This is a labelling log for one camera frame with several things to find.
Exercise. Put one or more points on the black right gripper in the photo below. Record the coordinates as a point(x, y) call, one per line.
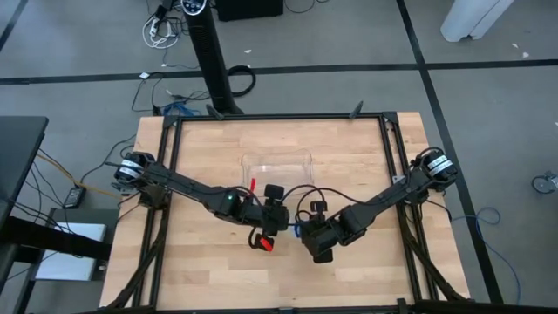
point(331, 235)

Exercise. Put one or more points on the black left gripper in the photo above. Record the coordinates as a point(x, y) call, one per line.
point(257, 216)

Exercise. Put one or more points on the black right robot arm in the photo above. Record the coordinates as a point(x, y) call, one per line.
point(392, 192)

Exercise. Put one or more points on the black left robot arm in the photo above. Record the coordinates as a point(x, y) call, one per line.
point(183, 185)

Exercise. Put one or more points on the red tape wrap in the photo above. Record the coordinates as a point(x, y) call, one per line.
point(264, 243)

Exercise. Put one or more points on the clear plastic bin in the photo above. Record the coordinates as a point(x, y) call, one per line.
point(261, 165)

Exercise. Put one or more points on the black tower fan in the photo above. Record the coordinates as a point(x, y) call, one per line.
point(213, 65)

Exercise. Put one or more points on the grey side table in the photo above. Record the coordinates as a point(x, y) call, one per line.
point(87, 216)

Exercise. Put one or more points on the black power adapter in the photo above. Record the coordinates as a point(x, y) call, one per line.
point(74, 197)

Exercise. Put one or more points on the black box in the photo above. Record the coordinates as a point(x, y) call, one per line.
point(248, 8)

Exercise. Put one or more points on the white box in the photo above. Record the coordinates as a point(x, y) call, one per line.
point(65, 253)

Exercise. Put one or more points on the white power strip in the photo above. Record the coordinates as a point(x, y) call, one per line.
point(154, 28)

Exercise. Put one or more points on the black desk crossbar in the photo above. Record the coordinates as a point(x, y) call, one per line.
point(52, 240)

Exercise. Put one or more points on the grey caster wheel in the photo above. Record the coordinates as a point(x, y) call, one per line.
point(545, 183)

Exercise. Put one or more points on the black desk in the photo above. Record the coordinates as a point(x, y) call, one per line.
point(19, 152)

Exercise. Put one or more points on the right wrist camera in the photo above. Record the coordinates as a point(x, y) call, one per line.
point(318, 207)

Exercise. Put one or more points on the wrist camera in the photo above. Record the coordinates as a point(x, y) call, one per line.
point(273, 194)
point(318, 207)

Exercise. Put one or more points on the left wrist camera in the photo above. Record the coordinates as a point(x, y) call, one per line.
point(273, 194)

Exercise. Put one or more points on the black aluminium table frame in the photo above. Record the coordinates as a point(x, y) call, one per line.
point(279, 116)

